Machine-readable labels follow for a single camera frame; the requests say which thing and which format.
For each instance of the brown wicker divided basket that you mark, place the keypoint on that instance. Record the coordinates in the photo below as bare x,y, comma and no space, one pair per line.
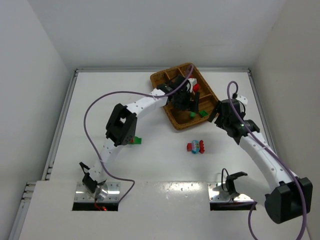
207,101

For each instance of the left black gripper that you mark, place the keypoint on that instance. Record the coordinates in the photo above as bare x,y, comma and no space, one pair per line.
186,105

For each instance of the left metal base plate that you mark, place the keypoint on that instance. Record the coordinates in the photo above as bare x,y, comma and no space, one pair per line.
106,193

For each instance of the dark green lego brick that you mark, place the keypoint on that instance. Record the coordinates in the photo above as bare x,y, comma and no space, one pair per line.
203,114

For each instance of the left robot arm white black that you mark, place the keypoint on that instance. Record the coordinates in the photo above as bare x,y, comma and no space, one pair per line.
120,129

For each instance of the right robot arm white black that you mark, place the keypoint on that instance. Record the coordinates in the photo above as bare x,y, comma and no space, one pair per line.
287,196

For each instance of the blue fish lego assembly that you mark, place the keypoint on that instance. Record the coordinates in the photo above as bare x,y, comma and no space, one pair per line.
196,146

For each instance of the red rectangular lego brick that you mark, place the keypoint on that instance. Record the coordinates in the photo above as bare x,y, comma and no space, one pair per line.
196,87

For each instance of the green lego under red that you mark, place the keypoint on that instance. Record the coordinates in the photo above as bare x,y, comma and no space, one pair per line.
136,140

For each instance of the green number three lego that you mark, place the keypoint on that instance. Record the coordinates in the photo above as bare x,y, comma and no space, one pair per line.
192,115

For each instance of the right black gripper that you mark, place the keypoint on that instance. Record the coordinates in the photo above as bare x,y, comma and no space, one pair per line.
220,117

